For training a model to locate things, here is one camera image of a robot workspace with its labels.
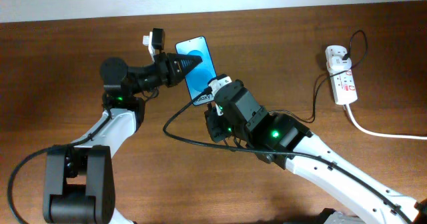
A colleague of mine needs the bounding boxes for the blue Galaxy smartphone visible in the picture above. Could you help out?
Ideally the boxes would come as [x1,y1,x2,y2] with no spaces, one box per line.
[175,36,217,99]

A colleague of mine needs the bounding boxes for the black USB charging cable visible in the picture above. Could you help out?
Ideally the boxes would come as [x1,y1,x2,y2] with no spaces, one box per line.
[205,29,369,125]

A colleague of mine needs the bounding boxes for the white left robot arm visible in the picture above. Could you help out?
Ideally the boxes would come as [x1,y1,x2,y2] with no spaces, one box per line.
[43,28,202,223]

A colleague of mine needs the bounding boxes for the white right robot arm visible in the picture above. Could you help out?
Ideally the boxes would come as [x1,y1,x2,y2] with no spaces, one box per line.
[208,77,426,223]

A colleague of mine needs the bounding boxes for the white USB charger adapter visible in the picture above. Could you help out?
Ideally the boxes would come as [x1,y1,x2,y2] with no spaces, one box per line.
[326,56,352,74]

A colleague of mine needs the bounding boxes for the white power strip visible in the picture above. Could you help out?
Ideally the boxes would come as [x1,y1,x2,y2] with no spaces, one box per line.
[325,45,358,105]

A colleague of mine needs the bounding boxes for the white power strip cord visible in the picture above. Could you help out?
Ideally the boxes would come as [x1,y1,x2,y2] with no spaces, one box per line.
[343,103,427,141]

